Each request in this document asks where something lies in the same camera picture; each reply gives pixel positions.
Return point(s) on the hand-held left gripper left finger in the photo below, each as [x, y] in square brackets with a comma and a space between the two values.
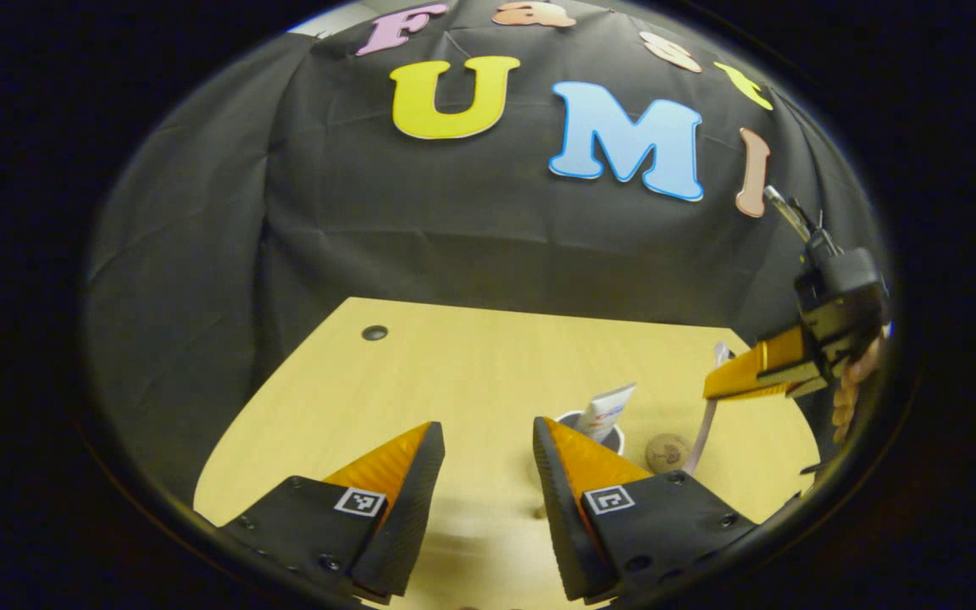
[407, 508]

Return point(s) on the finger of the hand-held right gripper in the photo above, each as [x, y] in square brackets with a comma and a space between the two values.
[768, 364]

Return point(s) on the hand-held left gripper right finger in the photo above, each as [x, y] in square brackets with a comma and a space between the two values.
[560, 517]

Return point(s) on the white toothbrush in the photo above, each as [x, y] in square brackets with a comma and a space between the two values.
[702, 432]

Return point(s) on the white toothpaste tube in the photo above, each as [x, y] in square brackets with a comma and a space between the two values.
[607, 411]

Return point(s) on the round cork coaster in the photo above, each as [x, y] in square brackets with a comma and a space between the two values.
[666, 453]

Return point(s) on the light wooden desktop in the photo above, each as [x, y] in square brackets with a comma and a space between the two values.
[471, 373]

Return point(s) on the black backdrop cloth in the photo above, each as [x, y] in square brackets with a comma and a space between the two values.
[454, 212]

